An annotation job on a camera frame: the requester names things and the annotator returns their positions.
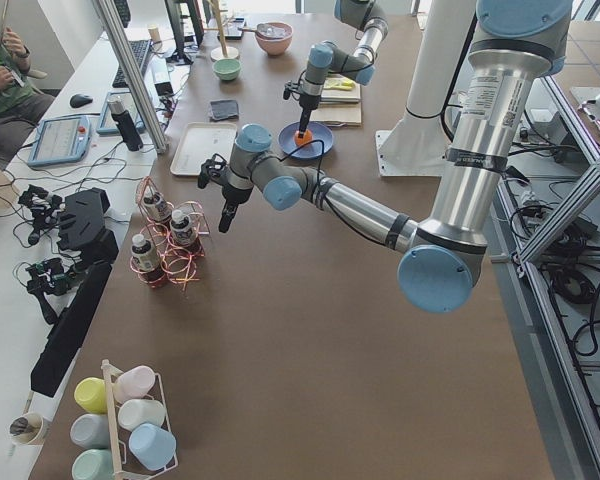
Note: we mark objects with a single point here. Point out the pink bowl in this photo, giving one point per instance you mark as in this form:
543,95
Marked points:
276,47

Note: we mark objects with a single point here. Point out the wooden cutting board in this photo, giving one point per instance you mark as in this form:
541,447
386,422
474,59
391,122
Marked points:
339,115

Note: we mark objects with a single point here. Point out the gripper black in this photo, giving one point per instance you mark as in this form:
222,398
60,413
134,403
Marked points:
230,195
307,102

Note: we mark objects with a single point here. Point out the white wire cup rack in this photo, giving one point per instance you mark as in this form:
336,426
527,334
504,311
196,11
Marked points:
125,464

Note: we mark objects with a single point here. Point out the round wooden stand base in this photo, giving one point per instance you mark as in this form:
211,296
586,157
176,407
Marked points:
224,51

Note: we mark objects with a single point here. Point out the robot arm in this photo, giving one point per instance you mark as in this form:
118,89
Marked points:
369,21
474,71

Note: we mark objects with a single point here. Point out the dark sauce bottle back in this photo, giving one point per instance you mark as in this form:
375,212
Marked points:
155,206

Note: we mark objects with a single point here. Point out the blue cup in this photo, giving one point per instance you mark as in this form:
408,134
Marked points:
152,446

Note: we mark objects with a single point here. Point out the black handled knife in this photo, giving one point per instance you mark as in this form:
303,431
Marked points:
339,100

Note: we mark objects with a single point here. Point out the beige plastic tray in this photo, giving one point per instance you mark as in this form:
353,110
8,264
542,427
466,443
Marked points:
199,143

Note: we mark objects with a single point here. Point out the grey cup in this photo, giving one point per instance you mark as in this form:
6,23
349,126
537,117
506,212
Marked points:
91,431

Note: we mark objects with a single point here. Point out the yellow peeler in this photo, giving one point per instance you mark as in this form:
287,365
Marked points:
339,83

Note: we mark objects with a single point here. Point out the dark sauce bottle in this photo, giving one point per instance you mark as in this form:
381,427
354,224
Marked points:
183,233
146,261
155,206

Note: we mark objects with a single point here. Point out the mint cup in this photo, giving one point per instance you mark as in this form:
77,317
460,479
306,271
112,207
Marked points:
93,464

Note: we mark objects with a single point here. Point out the dark sauce bottle middle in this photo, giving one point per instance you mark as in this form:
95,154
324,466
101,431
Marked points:
183,233

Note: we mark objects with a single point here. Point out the mint green bowl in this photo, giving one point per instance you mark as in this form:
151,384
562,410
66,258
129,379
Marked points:
227,69

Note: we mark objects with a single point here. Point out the orange fruit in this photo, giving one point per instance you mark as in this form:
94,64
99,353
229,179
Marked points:
302,138

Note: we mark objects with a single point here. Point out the yellow cup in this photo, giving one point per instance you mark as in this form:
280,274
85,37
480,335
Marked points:
90,395

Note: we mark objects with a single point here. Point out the seated person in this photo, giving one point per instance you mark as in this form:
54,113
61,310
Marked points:
21,106

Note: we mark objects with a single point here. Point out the white cup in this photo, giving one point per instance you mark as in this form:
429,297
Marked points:
135,412

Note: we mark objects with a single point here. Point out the metal ice scoop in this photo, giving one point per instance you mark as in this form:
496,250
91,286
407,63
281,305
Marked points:
252,29

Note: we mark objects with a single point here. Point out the black monitor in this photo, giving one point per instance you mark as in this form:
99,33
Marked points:
187,29

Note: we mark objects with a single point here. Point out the grey folded cloth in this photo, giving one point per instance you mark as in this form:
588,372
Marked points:
224,109

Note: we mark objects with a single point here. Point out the dark sauce bottle front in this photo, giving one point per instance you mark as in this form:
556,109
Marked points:
146,261

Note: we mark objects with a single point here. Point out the blue plate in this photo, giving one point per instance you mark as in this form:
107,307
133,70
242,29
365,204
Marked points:
322,141

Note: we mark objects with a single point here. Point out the blue teach pendant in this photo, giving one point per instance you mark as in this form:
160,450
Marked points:
106,125
60,140

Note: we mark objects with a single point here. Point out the black computer mouse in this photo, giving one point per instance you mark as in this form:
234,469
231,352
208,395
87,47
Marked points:
80,100

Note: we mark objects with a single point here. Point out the pink cup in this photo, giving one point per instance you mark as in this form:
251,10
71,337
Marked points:
133,384

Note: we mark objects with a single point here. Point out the copper wire bottle rack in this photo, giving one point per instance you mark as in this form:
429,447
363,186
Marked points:
179,264

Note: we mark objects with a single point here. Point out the black thermos bottle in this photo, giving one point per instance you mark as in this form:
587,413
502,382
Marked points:
125,124

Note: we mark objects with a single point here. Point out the paper cup with tools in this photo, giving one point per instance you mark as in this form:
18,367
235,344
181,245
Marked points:
29,429

